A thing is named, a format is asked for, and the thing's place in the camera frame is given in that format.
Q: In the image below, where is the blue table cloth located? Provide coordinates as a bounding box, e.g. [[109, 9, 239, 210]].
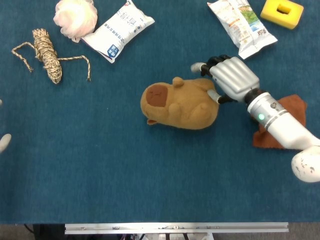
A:
[[0, 0, 320, 225]]

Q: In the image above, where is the white blue-label snack bag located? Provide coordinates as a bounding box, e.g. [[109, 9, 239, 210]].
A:
[[81, 0, 156, 64]]

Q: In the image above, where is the aluminium frame rail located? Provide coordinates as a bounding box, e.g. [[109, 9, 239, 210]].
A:
[[64, 221, 289, 235]]

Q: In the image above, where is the brown capybara plush toy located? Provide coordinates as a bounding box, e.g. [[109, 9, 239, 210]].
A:
[[139, 76, 220, 130]]

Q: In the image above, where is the white mesh bath puff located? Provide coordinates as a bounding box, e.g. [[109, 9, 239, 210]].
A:
[[53, 0, 99, 44]]

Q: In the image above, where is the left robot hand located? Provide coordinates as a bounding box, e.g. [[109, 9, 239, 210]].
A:
[[0, 99, 12, 154]]

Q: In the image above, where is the yellow sponge with hole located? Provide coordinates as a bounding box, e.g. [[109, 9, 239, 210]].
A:
[[260, 0, 305, 31]]

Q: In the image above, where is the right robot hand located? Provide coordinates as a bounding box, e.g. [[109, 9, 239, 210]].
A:
[[190, 54, 261, 105]]

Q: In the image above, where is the brown microfiber cloth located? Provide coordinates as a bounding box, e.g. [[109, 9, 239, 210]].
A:
[[251, 94, 308, 150]]

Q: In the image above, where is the white green-print snack bag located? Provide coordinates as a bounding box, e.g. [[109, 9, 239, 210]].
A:
[[206, 0, 279, 60]]

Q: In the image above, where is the braided beige rope bundle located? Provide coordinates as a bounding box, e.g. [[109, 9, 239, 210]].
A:
[[11, 28, 91, 85]]

